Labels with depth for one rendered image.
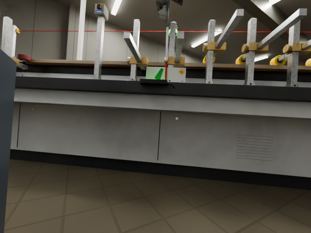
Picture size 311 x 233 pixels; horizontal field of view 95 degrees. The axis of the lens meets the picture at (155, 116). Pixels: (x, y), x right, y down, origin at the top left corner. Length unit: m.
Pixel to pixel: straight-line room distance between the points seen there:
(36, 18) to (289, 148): 5.45
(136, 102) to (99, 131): 0.47
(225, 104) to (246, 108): 0.13
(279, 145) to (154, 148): 0.94
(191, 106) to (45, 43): 4.52
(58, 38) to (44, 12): 0.65
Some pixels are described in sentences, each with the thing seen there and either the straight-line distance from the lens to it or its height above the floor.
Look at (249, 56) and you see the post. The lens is 1.13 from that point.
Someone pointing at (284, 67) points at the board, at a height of 0.88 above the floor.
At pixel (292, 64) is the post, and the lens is 1.24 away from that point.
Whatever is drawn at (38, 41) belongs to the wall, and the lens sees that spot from 5.05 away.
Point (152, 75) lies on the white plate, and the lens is 0.98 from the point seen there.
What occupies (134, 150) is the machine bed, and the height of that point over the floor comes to 0.19.
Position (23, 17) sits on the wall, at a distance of 5.30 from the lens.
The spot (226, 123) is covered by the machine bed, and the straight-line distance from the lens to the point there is 1.24.
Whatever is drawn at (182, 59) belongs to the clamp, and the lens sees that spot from 1.01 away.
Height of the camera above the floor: 0.46
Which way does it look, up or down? 1 degrees up
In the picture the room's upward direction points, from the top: 4 degrees clockwise
